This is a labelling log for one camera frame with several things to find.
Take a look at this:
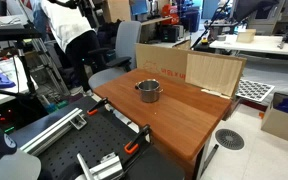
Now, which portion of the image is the black perforated breadboard base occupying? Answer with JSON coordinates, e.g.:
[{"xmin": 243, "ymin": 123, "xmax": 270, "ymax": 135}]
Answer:
[{"xmin": 8, "ymin": 96, "xmax": 186, "ymax": 180}]

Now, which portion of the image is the small pale wooden box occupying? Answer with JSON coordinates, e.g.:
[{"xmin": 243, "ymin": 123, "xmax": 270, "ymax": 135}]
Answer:
[{"xmin": 236, "ymin": 28, "xmax": 257, "ymax": 44}]

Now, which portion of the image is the brown printed cardboard box panel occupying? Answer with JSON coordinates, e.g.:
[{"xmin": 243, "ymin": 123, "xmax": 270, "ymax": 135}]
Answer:
[{"xmin": 135, "ymin": 43, "xmax": 248, "ymax": 100}]

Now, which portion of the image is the white side table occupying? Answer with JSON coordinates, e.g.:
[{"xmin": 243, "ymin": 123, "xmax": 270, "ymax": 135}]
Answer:
[{"xmin": 0, "ymin": 56, "xmax": 39, "ymax": 112}]

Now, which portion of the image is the black orange bar clamp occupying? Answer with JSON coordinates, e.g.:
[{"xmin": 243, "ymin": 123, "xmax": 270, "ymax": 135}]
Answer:
[
  {"xmin": 86, "ymin": 97, "xmax": 110, "ymax": 117},
  {"xmin": 123, "ymin": 124, "xmax": 152, "ymax": 155}
]

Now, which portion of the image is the round floor drain grate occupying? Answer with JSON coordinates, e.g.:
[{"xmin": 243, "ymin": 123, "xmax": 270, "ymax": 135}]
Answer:
[{"xmin": 214, "ymin": 128, "xmax": 245, "ymax": 151}]

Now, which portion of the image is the open cardboard box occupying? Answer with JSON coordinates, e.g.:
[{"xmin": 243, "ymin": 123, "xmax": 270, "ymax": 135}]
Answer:
[{"xmin": 260, "ymin": 92, "xmax": 288, "ymax": 147}]

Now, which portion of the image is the long aluminium extrusion rail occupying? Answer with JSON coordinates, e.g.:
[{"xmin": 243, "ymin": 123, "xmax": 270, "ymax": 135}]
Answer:
[{"xmin": 18, "ymin": 107, "xmax": 88, "ymax": 157}]

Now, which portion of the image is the person in white shirt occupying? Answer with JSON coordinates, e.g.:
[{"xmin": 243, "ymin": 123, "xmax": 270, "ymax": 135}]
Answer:
[{"xmin": 33, "ymin": 0, "xmax": 107, "ymax": 95}]

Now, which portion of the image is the black controller with lights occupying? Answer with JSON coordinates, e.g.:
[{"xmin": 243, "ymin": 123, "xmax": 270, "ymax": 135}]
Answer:
[{"xmin": 0, "ymin": 99, "xmax": 49, "ymax": 135}]

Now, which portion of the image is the aluminium step ladder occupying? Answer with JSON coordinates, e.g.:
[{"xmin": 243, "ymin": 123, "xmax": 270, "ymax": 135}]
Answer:
[{"xmin": 27, "ymin": 36, "xmax": 71, "ymax": 98}]

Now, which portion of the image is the short aluminium extrusion rail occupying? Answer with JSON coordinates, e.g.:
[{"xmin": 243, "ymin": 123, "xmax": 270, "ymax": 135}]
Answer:
[{"xmin": 76, "ymin": 151, "xmax": 125, "ymax": 180}]

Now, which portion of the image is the tall cardboard box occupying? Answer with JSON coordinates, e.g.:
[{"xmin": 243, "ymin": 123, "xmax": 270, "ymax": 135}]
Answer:
[{"xmin": 102, "ymin": 0, "xmax": 132, "ymax": 24}]

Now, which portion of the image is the black white checkerboard sheet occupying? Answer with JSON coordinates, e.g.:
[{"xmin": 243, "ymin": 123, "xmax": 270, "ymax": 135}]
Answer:
[{"xmin": 235, "ymin": 78, "xmax": 276, "ymax": 103}]

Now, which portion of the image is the black camera stand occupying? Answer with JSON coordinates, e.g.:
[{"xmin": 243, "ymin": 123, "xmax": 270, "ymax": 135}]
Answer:
[{"xmin": 0, "ymin": 39, "xmax": 39, "ymax": 99}]

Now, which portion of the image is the dark metal table leg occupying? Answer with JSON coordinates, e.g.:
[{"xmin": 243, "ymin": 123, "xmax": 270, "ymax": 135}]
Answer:
[{"xmin": 200, "ymin": 143, "xmax": 220, "ymax": 178}]

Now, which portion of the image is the grey office chair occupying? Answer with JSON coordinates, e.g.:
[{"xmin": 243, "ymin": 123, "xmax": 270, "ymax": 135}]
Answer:
[{"xmin": 88, "ymin": 20, "xmax": 142, "ymax": 91}]

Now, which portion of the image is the white work table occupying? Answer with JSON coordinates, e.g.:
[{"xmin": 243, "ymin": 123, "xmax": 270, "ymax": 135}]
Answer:
[{"xmin": 209, "ymin": 33, "xmax": 288, "ymax": 58}]

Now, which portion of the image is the black stereo camera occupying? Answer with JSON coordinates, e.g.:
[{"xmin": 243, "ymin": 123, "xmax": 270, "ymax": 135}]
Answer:
[{"xmin": 0, "ymin": 24, "xmax": 43, "ymax": 43}]

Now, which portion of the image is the blue cloth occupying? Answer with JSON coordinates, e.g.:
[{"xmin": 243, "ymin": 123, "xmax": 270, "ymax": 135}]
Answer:
[{"xmin": 0, "ymin": 69, "xmax": 17, "ymax": 89}]

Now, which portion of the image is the silver steel pot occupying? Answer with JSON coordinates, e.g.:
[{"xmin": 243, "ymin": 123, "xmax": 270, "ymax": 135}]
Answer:
[{"xmin": 134, "ymin": 78, "xmax": 164, "ymax": 104}]

